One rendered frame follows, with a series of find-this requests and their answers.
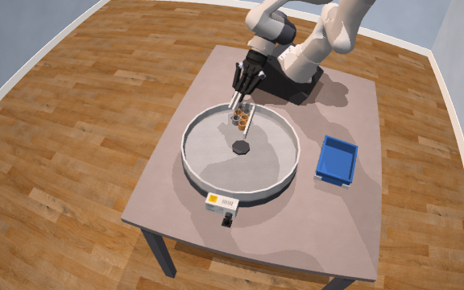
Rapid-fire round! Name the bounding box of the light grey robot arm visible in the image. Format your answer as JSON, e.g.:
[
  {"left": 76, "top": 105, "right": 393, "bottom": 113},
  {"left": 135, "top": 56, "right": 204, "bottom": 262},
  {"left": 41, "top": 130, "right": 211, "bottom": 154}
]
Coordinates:
[{"left": 246, "top": 0, "right": 376, "bottom": 83}]

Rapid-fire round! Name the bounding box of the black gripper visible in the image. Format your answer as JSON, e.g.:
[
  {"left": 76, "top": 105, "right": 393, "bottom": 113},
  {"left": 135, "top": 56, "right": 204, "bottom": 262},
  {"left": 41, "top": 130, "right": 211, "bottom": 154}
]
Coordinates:
[{"left": 229, "top": 49, "right": 267, "bottom": 110}]

